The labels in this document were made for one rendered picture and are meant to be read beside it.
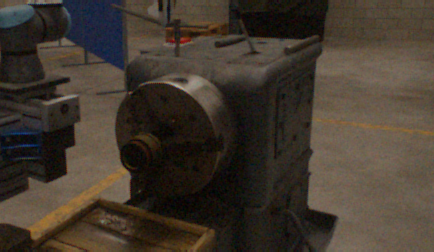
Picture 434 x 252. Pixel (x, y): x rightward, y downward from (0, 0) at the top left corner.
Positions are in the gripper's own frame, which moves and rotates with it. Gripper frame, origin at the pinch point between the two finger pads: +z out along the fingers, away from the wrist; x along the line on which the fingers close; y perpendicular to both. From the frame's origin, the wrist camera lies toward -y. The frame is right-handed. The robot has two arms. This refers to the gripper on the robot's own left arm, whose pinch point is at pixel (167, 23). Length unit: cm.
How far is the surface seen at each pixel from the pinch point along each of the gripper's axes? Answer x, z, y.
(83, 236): 45, 47, -3
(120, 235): 40, 47, -10
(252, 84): 7.4, 13.7, -30.0
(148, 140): 33.7, 23.7, -14.4
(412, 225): -179, 135, -61
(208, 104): 20.7, 16.6, -23.9
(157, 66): 6.2, 11.9, -0.2
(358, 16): -965, 92, 117
